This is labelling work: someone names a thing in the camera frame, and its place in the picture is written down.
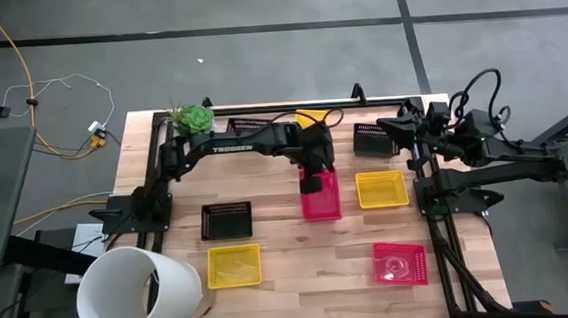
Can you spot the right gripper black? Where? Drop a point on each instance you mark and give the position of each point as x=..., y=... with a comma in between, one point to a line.
x=429, y=126

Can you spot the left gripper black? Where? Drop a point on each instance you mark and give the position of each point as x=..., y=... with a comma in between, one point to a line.
x=315, y=147

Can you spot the pink plastic basket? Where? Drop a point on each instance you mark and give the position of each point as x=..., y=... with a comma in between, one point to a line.
x=415, y=275
x=327, y=203

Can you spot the black plastic slotted basket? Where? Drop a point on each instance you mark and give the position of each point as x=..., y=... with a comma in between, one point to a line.
x=249, y=125
x=373, y=143
x=226, y=222

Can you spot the yellow plastic basket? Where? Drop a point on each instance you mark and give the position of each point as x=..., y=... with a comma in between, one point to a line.
x=382, y=188
x=234, y=266
x=311, y=118

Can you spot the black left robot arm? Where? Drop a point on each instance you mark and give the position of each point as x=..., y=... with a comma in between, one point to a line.
x=233, y=147

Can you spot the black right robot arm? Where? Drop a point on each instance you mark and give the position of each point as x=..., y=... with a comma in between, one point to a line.
x=505, y=171

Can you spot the potted green succulent plant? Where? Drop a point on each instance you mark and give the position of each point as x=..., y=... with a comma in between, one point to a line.
x=196, y=117

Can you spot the yellow plug connector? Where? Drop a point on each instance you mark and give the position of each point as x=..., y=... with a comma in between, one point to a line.
x=97, y=142

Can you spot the white plug adaptor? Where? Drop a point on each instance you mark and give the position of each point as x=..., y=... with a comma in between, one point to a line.
x=96, y=126

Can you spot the large white cylinder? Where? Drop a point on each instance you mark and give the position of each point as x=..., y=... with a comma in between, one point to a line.
x=118, y=291

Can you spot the white box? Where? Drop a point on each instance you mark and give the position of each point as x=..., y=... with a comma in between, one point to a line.
x=87, y=243

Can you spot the black diagonal beam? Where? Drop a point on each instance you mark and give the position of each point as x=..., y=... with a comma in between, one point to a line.
x=45, y=255

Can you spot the black frame clamp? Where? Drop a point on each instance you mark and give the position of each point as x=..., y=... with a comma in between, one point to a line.
x=358, y=92
x=206, y=102

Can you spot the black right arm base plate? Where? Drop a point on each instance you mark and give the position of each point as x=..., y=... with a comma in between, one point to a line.
x=467, y=201

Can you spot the black aluminium extrusion frame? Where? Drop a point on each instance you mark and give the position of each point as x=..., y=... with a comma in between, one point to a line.
x=240, y=111

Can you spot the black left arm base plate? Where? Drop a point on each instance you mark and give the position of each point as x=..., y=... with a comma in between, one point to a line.
x=117, y=216

